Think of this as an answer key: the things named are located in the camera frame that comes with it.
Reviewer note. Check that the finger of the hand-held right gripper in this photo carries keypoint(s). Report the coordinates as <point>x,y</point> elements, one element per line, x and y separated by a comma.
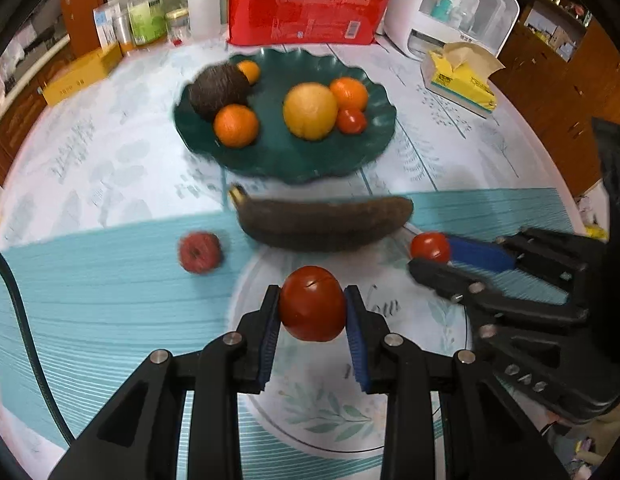
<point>440,275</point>
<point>480,255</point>

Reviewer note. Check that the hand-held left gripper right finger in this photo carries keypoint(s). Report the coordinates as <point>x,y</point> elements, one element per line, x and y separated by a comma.
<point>357,345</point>

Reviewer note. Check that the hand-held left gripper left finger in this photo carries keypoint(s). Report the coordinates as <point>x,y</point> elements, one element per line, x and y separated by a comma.
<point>270,345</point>

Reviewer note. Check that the red cherry tomato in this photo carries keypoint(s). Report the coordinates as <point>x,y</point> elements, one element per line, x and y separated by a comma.
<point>312,305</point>
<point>429,247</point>

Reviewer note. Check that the dark red tomato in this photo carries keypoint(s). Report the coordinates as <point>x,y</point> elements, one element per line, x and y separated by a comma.
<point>351,121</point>

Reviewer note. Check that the dark green scalloped plate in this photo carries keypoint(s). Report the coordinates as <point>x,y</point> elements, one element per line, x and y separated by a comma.
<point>270,155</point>

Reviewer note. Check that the small orange citrus fruit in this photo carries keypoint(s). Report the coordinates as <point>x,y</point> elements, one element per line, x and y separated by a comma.
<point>350,91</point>

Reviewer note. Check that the large yellow citrus fruit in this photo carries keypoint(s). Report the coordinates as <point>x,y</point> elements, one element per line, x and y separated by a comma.
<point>310,111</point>

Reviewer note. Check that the orange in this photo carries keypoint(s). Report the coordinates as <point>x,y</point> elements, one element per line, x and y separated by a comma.
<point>235,125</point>

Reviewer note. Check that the dark avocado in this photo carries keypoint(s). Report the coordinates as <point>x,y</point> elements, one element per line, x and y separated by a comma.
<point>215,92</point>

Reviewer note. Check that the orange-red cherry tomato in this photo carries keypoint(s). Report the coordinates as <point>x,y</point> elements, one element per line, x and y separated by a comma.
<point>251,72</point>

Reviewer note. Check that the small red lychee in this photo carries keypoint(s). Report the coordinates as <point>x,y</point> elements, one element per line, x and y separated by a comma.
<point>200,252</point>

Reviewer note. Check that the dark brown overripe banana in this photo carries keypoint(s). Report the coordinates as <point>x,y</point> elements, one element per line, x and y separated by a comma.
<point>315,225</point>

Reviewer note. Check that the dark cloth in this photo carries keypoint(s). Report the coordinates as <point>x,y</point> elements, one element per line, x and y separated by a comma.
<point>615,180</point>

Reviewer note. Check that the tree printed tablecloth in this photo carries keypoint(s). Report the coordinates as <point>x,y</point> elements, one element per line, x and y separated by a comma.
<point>115,310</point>

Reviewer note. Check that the wooden side cabinet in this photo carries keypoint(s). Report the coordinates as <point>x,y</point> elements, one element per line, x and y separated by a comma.
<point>565,110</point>

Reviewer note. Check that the yellow tissue pack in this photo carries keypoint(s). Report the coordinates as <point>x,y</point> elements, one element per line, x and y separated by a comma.
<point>460,85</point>

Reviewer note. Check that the white cosmetics storage box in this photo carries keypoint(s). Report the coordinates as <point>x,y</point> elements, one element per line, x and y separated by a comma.
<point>420,35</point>

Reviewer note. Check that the white cosmetic bottle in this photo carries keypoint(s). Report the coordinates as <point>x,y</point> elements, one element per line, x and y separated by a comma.
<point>468,10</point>

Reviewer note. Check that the teal cosmetic bottle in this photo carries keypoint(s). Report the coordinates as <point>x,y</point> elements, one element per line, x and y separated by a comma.
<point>442,7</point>

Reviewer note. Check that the red paper cup package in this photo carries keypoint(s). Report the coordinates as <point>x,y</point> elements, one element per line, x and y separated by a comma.
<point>300,10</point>

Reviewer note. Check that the yellow cardboard box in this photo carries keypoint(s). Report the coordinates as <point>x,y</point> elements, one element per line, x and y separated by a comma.
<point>80,77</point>

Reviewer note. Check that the small glass jar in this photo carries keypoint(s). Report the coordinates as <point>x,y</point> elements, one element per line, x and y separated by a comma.
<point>177,27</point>

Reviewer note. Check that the glass bottle with green label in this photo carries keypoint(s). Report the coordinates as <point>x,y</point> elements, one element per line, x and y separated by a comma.
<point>146,20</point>

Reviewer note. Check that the blue and white carton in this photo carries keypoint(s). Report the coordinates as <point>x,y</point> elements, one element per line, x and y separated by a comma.
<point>106,22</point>

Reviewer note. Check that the wooden kitchen counter cabinet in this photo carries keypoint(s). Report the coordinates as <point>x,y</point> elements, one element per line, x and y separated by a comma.
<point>20,75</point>

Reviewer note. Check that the wooden wall shelf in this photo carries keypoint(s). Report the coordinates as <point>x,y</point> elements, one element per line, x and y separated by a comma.
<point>560,15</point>

